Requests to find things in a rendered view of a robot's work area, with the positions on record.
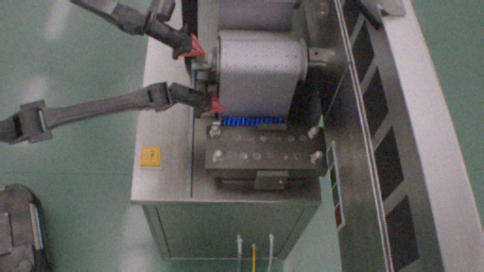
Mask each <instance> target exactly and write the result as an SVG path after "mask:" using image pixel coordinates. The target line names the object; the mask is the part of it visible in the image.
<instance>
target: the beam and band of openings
mask: <svg viewBox="0 0 484 272"><path fill-rule="evenodd" d="M359 1H361V3H362V4H363V5H364V6H365V7H366V8H367V10H368V11H369V12H370V14H372V15H373V17H374V19H375V20H376V21H377V22H378V23H379V27H378V30H375V29H374V28H373V26H372V25H371V24H370V22H369V21H368V20H367V19H366V18H364V16H363V14H362V13H361V12H360V11H359V10H358V9H357V8H356V7H355V6H354V4H353V3H352V2H351V1H350V0H337V5H338V10H339V14H340V18H341V22H342V26H343V30H344V35H345V39H346V43H347V46H348V51H349V55H350V60H351V64H352V68H353V72H354V80H355V85H356V88H357V93H358V97H359V102H360V106H361V110H362V114H363V118H364V124H365V131H366V135H367V140H368V144H369V149H370V153H371V162H372V170H373V173H374V181H375V186H376V190H377V194H378V203H379V207H380V211H381V213H380V215H381V219H382V224H383V232H384V236H385V244H386V248H387V255H388V259H389V271H390V272H484V247H483V243H482V238H481V236H480V231H479V228H478V224H477V222H476V221H477V219H476V217H475V210H474V205H473V203H472V199H471V196H470V194H469V192H470V191H469V189H468V186H467V181H466V178H465V174H464V172H463V169H462V164H461V161H460V159H459V154H458V150H457V145H456V142H455V140H454V135H453V132H452V129H451V128H450V123H449V120H448V117H447V115H446V110H445V107H444V105H443V102H442V100H441V93H440V90H439V88H438V85H437V82H436V79H435V75H434V73H433V70H432V68H431V65H430V62H429V60H428V56H427V53H426V50H425V48H424V43H423V41H422V38H421V35H420V33H419V30H418V27H417V24H416V21H415V18H414V16H413V13H412V11H411V8H410V6H409V3H408V1H407V0H402V1H403V4H404V6H405V9H406V15H403V16H392V15H389V14H388V13H387V12H386V11H385V10H384V9H383V8H382V7H380V6H379V5H378V4H377V3H376V2H375V1H374V0H359Z"/></svg>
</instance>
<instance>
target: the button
mask: <svg viewBox="0 0 484 272"><path fill-rule="evenodd" d="M160 158H161V148H160V147H159V146H142V148H141V157H140V166H149V167H160Z"/></svg>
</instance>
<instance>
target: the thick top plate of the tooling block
mask: <svg viewBox="0 0 484 272"><path fill-rule="evenodd" d="M211 128H212V126H206V163H205V177H256V173H257V171H269V170H288V176H289V177H313V178H325V177H326V175H327V171H328V166H327V164H328V160H327V147H326V142H325V135H324V129H323V127H319V129H320V133H319V137H318V138H317V139H310V137H309V135H308V132H309V131H310V128H311V127H287V132H270V131H258V127H250V126H220V131H221V134H220V136H219V137H217V138H213V137H212V136H211V134H210V131H211ZM216 150H221V151H222V153H223V155H224V161H223V162H222V163H215V162H213V155H214V153H215V151H216ZM317 151H320V152H321V154H322V158H321V163H320V164H314V163H312V162H311V156H313V155H314V153H316V152H317Z"/></svg>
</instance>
